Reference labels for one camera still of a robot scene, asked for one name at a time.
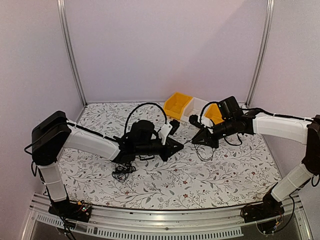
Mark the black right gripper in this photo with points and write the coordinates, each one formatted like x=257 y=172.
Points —
x=209 y=141

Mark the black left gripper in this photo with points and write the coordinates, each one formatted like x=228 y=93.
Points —
x=170 y=150

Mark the left yellow plastic bin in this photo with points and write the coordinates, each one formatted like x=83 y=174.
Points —
x=176 y=104

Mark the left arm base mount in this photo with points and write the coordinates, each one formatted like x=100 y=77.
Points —
x=78 y=211

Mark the white translucent plastic bin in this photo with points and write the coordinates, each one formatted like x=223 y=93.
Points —
x=193 y=107

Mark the aluminium frame post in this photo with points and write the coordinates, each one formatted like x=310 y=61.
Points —
x=61 y=6
x=270 y=4

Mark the right aluminium frame post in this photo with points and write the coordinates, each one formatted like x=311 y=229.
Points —
x=270 y=4

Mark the yellow plastic bin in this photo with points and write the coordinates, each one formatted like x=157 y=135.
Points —
x=176 y=104
x=213 y=113

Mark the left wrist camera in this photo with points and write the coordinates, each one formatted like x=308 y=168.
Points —
x=167 y=129

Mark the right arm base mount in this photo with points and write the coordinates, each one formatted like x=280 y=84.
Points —
x=269 y=208

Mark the right yellow plastic bin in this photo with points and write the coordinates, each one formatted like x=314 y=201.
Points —
x=213 y=113

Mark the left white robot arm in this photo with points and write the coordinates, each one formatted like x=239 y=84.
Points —
x=57 y=132

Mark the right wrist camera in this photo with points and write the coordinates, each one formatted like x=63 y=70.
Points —
x=194 y=120

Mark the aluminium front rail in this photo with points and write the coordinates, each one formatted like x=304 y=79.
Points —
x=111 y=223

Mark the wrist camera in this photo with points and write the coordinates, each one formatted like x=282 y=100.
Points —
x=167 y=129
x=194 y=120

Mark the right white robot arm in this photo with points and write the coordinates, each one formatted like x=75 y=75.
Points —
x=257 y=121

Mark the left aluminium frame post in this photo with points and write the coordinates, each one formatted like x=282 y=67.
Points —
x=61 y=6

